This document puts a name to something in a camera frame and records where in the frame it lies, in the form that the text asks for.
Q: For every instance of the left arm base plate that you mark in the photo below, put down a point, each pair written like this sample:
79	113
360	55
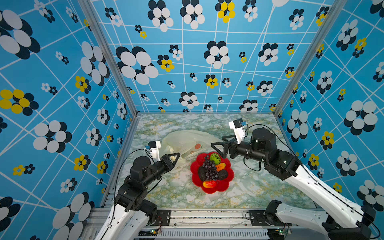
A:
162	218

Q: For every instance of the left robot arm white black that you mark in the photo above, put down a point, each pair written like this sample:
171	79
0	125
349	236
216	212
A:
131	211

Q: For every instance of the yellowish printed plastic bag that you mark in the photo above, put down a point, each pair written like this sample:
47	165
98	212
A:
189	143

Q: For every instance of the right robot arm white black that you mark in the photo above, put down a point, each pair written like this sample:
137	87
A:
338	218

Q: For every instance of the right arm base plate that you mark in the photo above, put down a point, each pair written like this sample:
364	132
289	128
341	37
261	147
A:
261	219

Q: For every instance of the red yellow mango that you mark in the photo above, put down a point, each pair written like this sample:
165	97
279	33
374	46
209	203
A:
209	184

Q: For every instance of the green lime fruit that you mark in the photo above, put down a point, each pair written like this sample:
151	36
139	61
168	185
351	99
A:
215	158

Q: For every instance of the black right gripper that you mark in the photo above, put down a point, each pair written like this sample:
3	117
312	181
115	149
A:
224	154

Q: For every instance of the purple grape bunch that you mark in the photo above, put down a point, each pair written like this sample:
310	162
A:
211	168

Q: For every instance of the red flower-shaped plate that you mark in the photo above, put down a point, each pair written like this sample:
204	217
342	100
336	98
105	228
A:
221	186

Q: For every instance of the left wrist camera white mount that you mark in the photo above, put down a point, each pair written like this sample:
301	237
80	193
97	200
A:
153	150

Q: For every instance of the dark avocado right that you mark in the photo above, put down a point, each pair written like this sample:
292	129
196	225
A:
222	175

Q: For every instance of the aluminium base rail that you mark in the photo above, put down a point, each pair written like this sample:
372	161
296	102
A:
192	224

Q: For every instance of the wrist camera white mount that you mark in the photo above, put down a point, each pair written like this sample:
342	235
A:
238	126
153	150

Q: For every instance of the orange small fruit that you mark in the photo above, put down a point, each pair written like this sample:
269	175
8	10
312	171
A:
220	167

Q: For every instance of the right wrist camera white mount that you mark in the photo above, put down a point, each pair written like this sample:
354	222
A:
238	126

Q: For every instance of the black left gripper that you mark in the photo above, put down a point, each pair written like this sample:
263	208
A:
167	163

